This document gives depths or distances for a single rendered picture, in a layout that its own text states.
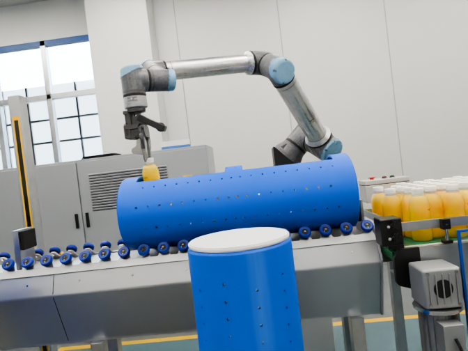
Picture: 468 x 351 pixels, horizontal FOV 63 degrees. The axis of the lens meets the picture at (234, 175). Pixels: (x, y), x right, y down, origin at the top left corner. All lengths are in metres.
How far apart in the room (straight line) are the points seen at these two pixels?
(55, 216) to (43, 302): 1.91
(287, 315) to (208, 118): 3.56
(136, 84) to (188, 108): 2.91
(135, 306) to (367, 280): 0.85
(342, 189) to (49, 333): 1.23
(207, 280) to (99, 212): 2.43
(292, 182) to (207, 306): 0.59
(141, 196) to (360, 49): 3.62
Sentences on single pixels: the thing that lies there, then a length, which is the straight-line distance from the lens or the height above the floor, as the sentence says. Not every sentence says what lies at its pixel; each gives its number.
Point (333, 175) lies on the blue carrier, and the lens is 1.42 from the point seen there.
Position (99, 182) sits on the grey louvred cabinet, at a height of 1.25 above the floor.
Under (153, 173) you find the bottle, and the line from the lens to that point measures 1.54.
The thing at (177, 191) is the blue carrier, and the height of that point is 1.17.
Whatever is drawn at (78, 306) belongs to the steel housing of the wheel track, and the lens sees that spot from 1.62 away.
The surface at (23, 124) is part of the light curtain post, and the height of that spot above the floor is 1.56.
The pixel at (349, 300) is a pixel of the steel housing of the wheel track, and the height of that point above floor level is 0.69.
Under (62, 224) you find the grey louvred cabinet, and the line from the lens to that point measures 3.49.
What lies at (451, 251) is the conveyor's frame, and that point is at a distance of 1.47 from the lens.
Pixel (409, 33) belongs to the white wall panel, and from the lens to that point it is 4.86.
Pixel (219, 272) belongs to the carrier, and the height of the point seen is 0.98.
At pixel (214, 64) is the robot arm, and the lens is 1.84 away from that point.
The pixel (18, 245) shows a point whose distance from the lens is 1.76.
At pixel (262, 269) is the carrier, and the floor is 0.98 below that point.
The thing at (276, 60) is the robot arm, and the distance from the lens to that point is 1.85.
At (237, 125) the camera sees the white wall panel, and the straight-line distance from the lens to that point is 4.37.
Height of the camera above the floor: 1.22
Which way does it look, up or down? 1 degrees down
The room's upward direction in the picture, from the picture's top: 7 degrees counter-clockwise
